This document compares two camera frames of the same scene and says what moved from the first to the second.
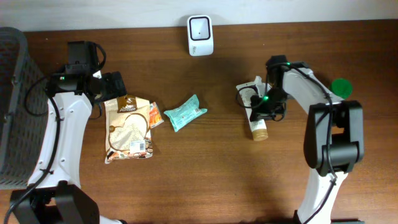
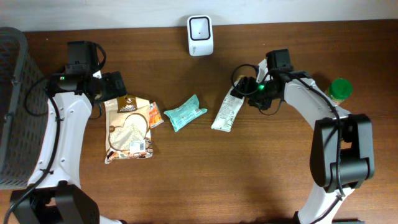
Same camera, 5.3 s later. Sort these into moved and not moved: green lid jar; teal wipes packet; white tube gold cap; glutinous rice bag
Moved: white tube gold cap
Not moved: green lid jar; teal wipes packet; glutinous rice bag
